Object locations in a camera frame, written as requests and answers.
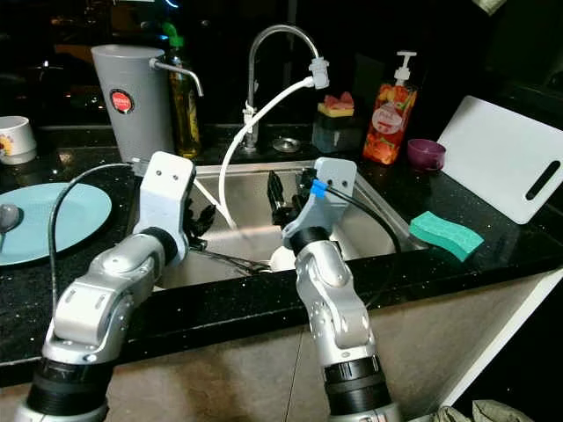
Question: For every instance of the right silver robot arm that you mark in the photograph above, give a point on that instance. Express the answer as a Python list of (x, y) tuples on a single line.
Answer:
[(334, 299)]

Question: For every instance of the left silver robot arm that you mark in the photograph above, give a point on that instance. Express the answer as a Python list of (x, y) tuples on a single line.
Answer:
[(88, 316)]

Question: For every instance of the stainless steel sink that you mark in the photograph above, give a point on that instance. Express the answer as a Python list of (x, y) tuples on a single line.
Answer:
[(251, 198)]

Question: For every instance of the thin metal utensil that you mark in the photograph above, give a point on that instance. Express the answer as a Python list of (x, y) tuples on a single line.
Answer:
[(229, 261)]

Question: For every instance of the round metal sink strainer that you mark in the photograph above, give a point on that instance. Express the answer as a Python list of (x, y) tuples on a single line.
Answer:
[(287, 145)]

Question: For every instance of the white bowl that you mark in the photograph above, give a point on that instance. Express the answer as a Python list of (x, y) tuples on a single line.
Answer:
[(283, 261)]

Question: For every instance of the dark sponge holder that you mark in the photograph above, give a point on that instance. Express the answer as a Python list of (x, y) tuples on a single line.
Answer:
[(334, 136)]

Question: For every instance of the red and yellow sponge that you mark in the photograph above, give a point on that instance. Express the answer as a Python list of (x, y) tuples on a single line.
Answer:
[(336, 105)]

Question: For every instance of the green capped oil bottle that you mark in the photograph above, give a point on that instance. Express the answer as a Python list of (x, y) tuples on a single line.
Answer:
[(186, 119)]

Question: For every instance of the orange pump soap bottle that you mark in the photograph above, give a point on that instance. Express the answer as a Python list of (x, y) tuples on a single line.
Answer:
[(389, 123)]

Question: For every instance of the chrome gooseneck faucet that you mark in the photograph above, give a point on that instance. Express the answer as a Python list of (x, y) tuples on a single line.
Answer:
[(252, 83)]

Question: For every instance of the white faucet diverter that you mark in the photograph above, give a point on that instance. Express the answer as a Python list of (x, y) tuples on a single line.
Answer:
[(319, 72)]

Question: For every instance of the grey water filter canister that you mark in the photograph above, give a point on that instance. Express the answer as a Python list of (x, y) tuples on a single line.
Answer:
[(132, 123)]

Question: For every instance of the teal plate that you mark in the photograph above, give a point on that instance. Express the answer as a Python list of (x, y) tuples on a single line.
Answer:
[(70, 220)]

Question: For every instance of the purple cup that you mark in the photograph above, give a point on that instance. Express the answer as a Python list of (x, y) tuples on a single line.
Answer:
[(427, 155)]

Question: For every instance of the green wavy sponge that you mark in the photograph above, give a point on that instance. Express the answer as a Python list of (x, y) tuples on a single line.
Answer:
[(447, 235)]

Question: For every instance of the white cutting board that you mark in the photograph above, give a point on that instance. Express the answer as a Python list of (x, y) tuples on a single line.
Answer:
[(493, 154)]

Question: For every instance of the white printed mug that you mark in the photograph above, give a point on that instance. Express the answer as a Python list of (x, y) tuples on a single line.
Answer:
[(18, 141)]

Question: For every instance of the olive hanging towel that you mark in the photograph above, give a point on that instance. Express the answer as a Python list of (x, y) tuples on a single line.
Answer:
[(488, 6)]

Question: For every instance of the olive green cloth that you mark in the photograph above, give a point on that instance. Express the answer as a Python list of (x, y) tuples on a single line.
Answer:
[(484, 412)]

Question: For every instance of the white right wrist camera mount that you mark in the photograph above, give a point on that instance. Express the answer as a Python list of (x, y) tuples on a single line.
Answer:
[(339, 171)]

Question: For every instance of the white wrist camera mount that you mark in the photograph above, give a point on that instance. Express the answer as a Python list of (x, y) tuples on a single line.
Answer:
[(171, 180), (339, 171)]

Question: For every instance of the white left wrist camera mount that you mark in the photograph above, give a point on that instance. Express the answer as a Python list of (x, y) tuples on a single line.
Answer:
[(171, 180)]

